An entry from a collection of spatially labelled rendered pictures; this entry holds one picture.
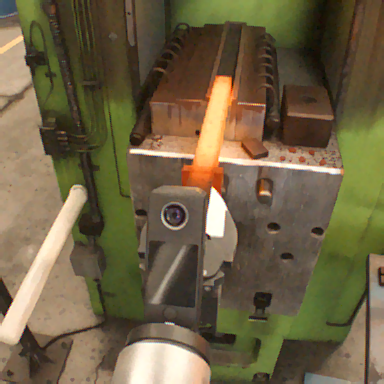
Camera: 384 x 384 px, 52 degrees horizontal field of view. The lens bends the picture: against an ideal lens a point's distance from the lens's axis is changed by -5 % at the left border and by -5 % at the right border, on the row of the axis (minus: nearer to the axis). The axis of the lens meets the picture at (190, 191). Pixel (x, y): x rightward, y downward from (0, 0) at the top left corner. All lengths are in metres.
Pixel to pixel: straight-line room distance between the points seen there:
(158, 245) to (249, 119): 0.43
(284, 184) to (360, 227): 0.42
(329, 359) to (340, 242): 0.55
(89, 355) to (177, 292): 1.20
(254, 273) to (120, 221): 0.43
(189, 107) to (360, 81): 0.35
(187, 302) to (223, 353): 0.99
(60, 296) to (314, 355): 0.98
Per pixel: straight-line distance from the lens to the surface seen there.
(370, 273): 0.87
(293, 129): 0.73
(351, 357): 1.58
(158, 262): 0.33
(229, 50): 0.94
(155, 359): 0.31
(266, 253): 0.85
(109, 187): 1.07
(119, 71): 0.89
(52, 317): 1.64
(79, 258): 1.24
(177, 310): 0.34
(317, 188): 0.73
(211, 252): 0.38
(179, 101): 0.72
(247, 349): 1.30
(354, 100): 0.88
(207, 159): 0.50
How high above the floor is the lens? 1.33
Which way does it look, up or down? 41 degrees down
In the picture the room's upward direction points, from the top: straight up
